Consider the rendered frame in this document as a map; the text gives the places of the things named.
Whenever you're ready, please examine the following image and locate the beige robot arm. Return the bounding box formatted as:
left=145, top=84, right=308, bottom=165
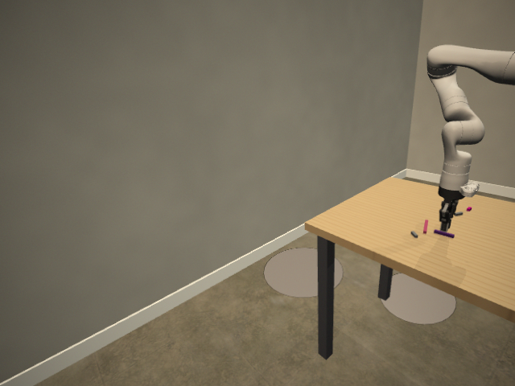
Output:
left=427, top=45, right=515, bottom=197

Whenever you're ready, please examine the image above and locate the purple rod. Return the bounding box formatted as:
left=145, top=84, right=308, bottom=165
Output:
left=434, top=229, right=455, bottom=238

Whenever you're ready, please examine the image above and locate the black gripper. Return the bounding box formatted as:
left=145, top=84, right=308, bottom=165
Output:
left=438, top=186, right=464, bottom=232

